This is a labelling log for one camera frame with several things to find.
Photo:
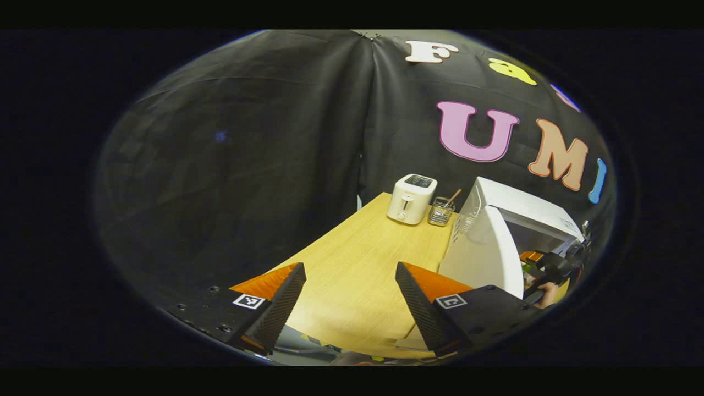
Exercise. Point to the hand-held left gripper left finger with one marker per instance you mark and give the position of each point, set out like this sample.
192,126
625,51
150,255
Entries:
278,313

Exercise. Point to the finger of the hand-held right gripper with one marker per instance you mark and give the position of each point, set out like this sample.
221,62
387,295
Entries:
532,256

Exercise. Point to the white toaster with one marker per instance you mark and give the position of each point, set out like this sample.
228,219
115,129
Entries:
410,201

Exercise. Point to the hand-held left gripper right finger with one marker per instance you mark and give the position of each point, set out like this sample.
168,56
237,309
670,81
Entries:
423,313

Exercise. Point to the wooden stick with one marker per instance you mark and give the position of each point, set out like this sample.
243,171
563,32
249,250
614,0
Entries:
455,197

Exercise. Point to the white microwave oven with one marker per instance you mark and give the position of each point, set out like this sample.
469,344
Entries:
495,253

